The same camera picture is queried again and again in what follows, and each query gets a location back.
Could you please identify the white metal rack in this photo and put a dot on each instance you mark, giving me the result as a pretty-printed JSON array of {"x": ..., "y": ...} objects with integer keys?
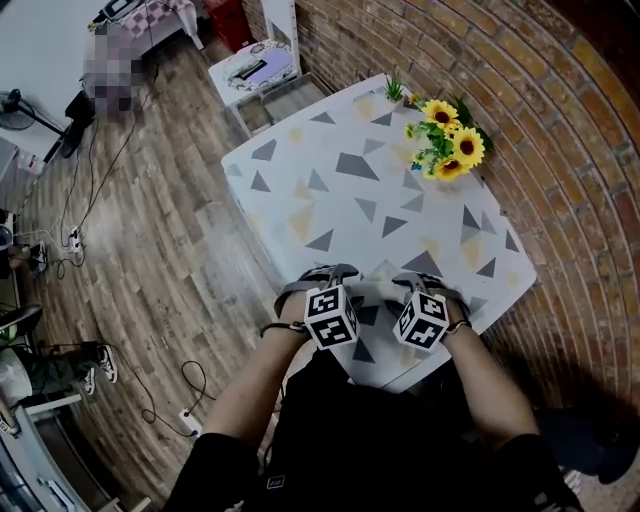
[{"x": 30, "y": 465}]

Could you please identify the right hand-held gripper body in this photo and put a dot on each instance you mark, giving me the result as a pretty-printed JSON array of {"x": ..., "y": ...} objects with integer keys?
[{"x": 421, "y": 325}]

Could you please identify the red cabinet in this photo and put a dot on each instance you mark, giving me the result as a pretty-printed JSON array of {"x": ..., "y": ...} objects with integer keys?
[{"x": 230, "y": 22}]

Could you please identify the person's black clothing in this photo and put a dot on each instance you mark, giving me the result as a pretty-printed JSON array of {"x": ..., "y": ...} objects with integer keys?
[{"x": 360, "y": 445}]

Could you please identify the triangle-patterned white tablecloth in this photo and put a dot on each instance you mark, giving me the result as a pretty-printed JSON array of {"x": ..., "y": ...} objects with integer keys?
[{"x": 300, "y": 150}]

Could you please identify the black wrist band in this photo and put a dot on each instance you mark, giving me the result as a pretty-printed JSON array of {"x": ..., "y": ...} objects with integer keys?
[{"x": 280, "y": 327}]

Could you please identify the white power strip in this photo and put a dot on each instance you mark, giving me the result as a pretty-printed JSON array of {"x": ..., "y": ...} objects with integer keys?
[
  {"x": 190, "y": 421},
  {"x": 74, "y": 239}
]

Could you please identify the white box with red label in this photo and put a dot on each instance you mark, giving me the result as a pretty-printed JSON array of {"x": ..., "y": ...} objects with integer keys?
[{"x": 29, "y": 162}]

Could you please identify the pale cloth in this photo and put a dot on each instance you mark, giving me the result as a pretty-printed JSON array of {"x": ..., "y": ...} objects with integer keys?
[{"x": 380, "y": 287}]

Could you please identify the black office chair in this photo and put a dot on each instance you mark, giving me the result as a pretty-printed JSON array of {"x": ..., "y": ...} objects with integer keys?
[{"x": 595, "y": 445}]

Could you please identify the grey box appliance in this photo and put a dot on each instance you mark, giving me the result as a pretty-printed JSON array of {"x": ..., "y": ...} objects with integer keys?
[{"x": 118, "y": 7}]

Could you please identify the table with checkered cloth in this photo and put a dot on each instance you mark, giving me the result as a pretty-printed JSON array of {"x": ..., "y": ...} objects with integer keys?
[{"x": 160, "y": 17}]

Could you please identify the black standing fan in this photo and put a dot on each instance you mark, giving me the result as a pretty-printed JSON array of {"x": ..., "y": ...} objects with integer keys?
[{"x": 17, "y": 112}]

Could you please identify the white wooden chair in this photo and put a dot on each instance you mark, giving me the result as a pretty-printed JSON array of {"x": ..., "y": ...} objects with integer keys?
[{"x": 282, "y": 20}]

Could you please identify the person's right forearm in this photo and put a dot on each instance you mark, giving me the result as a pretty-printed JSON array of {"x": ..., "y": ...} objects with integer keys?
[{"x": 492, "y": 397}]

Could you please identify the person's right hand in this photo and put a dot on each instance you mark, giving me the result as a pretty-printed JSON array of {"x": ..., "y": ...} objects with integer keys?
[{"x": 453, "y": 320}]

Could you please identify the black flat device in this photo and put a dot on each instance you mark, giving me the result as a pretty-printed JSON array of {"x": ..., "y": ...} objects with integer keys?
[{"x": 251, "y": 70}]

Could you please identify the yellow sunflower bouquet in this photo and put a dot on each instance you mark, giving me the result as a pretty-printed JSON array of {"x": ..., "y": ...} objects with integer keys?
[{"x": 450, "y": 145}]

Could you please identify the person's left hand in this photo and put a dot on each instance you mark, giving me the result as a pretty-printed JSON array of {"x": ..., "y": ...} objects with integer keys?
[{"x": 295, "y": 310}]

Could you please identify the person's left forearm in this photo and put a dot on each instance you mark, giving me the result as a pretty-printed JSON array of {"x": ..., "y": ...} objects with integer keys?
[{"x": 250, "y": 395}]

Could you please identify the patterned chair cushion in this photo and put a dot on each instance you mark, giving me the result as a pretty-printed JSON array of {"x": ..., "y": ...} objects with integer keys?
[{"x": 227, "y": 72}]

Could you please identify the black bag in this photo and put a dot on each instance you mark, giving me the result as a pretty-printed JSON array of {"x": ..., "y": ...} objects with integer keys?
[{"x": 77, "y": 125}]

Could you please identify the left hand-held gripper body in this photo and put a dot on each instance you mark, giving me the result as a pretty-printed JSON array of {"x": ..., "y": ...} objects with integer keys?
[{"x": 330, "y": 322}]

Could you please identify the small green potted plant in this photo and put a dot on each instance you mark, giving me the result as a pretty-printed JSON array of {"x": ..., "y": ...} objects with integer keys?
[{"x": 393, "y": 90}]

